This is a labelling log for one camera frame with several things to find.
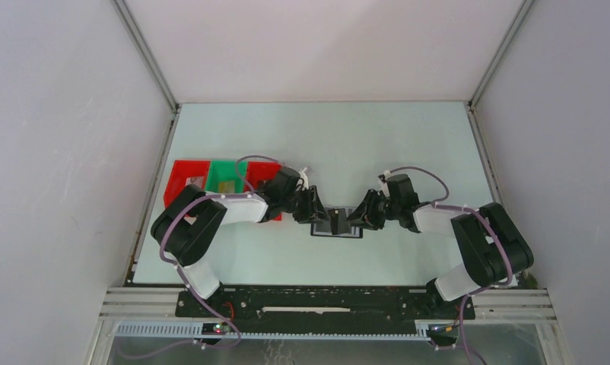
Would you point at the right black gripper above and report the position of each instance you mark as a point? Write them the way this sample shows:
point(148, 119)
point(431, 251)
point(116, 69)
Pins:
point(364, 215)

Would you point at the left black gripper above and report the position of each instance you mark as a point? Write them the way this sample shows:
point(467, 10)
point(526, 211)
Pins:
point(313, 211)

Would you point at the black VIP card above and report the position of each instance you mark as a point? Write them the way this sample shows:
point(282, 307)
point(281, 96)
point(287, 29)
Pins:
point(338, 221)

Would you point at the black leather card holder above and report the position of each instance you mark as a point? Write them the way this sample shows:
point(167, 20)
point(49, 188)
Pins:
point(322, 228)

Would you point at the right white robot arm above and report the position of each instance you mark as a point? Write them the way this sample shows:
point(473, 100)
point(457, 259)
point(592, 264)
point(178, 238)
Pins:
point(491, 246)

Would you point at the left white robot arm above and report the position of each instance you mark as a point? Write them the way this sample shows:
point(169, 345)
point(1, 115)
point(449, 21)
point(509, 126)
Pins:
point(188, 225)

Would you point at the grey card in bin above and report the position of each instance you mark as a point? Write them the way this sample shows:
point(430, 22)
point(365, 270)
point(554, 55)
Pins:
point(195, 181)

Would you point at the right red plastic bin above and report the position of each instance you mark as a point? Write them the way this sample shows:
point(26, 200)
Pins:
point(258, 173)

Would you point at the red plastic bin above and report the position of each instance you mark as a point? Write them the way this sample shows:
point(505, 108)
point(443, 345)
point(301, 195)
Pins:
point(181, 170)
point(258, 173)

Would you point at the green plastic bin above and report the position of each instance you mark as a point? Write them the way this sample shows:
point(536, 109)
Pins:
point(224, 170)

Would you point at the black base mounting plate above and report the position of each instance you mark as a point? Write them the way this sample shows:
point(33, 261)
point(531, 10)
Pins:
point(325, 310)

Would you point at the left red plastic bin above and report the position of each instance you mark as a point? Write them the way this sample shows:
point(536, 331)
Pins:
point(181, 170)

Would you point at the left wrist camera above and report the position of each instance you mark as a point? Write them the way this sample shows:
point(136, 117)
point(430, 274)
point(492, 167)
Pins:
point(304, 176)

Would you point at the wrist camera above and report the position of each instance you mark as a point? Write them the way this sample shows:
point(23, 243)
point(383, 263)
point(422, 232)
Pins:
point(383, 182)
point(304, 176)

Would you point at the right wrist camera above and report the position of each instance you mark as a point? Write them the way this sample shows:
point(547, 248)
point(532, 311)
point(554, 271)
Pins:
point(383, 182)

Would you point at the aluminium frame rail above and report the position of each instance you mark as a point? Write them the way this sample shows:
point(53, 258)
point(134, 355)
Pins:
point(497, 306)

